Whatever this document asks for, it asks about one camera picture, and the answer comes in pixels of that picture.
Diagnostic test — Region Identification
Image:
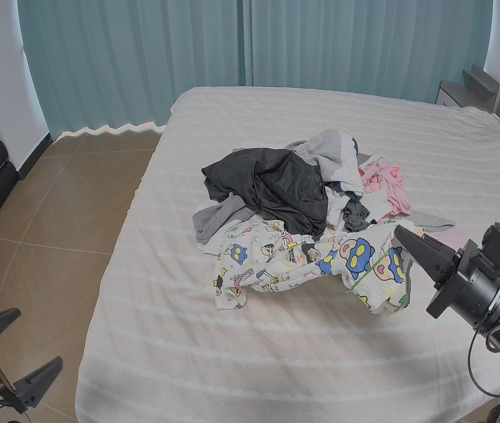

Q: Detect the pile of clothes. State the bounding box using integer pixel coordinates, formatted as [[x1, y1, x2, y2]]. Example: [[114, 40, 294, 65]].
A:
[[193, 128, 467, 253]]

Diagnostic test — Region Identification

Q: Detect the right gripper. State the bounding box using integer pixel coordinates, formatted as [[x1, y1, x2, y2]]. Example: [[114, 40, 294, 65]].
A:
[[426, 241, 500, 330]]

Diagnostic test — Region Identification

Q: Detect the grey bedside table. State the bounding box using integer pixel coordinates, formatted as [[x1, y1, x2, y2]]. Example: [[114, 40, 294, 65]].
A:
[[436, 65, 500, 114]]

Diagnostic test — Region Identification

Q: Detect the white printed pyjama top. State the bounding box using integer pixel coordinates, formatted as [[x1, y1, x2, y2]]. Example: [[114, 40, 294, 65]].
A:
[[212, 219, 414, 317]]

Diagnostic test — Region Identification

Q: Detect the black garment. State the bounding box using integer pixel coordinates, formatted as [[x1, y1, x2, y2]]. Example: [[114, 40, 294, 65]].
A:
[[201, 147, 331, 237]]

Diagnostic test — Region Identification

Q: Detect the pink garment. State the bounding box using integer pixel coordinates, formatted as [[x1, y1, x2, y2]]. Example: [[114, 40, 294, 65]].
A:
[[359, 157, 412, 216]]

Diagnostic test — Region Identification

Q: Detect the bed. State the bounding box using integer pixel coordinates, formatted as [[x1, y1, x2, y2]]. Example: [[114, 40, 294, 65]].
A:
[[75, 62, 500, 423]]

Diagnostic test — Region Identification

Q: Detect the black cable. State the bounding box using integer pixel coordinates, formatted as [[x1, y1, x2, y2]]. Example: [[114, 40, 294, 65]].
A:
[[467, 324, 500, 398]]

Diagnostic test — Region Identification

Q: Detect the blue-green curtain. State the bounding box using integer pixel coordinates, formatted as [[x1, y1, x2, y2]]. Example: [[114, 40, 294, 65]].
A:
[[16, 0, 247, 139], [242, 0, 494, 104]]

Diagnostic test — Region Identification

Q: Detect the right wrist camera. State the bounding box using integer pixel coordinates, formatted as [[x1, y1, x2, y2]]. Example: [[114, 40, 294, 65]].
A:
[[470, 223, 500, 281]]

